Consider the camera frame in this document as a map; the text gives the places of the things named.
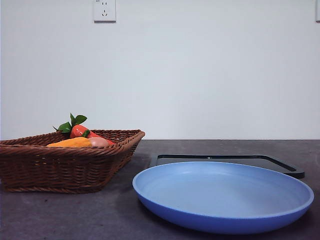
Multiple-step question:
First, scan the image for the yellow orange corn cob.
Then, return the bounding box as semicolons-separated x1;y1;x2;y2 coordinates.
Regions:
46;136;94;148

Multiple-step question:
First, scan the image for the blue round plate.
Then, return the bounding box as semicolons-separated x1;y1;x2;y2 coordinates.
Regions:
132;161;315;235

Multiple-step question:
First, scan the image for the brown wicker basket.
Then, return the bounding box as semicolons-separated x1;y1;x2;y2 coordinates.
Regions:
0;129;146;195

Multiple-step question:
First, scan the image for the pale brown egg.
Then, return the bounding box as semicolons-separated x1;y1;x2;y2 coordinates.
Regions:
88;136;111;148

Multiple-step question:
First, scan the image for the orange carrot with green leaves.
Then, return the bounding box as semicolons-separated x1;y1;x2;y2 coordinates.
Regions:
52;112;116;145

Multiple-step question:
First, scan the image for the black rectangular tray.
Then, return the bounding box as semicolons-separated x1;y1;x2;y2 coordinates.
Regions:
149;154;305;179

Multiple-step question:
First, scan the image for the white wall socket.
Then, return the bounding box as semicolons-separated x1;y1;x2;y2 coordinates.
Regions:
93;0;117;24

